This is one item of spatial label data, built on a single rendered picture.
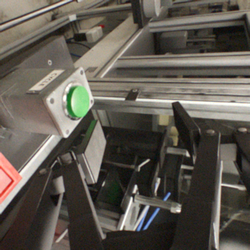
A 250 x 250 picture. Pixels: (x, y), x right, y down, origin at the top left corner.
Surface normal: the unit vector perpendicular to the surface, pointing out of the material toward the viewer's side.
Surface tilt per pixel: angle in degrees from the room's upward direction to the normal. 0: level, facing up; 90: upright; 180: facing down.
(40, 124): 90
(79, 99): 0
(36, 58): 0
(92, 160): 23
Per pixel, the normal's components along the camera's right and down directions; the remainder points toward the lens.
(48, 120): -0.34, 0.65
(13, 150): 0.92, 0.09
